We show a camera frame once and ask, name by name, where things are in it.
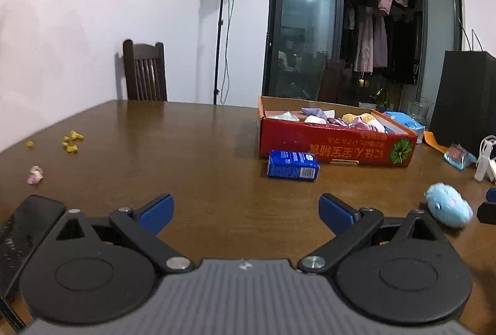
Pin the blue tissue pack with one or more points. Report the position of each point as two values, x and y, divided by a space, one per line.
292 166

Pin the rack of hanging clothes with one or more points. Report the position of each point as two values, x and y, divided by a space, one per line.
374 21

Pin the yellow plush in box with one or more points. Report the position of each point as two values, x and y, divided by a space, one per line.
358 117

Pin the studio light on stand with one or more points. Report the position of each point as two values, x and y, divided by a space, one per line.
224 28

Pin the black smartphone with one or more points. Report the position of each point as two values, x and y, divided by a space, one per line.
27 238

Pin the purple satin cloth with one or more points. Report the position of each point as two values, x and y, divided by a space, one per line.
338 121

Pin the clear glass cup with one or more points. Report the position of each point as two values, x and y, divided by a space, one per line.
419 112

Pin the red cardboard box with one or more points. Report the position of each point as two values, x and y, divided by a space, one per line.
333 145

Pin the white triangular sponge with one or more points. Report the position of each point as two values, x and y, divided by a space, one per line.
314 120

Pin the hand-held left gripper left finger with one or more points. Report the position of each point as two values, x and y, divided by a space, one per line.
157 211

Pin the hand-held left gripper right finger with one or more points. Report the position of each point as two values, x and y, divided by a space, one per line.
336 213

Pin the lilac cloth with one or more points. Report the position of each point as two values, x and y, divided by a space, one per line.
316 112

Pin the dark wooden chair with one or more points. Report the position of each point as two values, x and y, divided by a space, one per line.
144 71
331 81

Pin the green white mesh scrubber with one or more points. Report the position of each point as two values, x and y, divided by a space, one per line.
286 116

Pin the blue wet wipes pack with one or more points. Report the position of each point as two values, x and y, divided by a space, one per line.
405 121

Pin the small pink flower scrap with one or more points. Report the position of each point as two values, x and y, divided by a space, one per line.
35 175

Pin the blue plush toy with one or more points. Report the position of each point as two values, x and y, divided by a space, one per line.
449 205

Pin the purple towel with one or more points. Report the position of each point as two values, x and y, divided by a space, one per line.
368 125

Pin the orange envelope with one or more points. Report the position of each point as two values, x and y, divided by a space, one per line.
433 141

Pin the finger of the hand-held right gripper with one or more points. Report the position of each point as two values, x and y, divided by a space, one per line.
488 214
492 195

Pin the sliding glass door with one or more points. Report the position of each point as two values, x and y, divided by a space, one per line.
306 21

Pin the yellow crumbs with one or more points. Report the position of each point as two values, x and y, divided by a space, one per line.
71 141

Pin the black paper bag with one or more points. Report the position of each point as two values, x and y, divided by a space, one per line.
465 98

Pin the small blue snack packet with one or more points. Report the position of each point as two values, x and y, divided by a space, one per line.
459 157

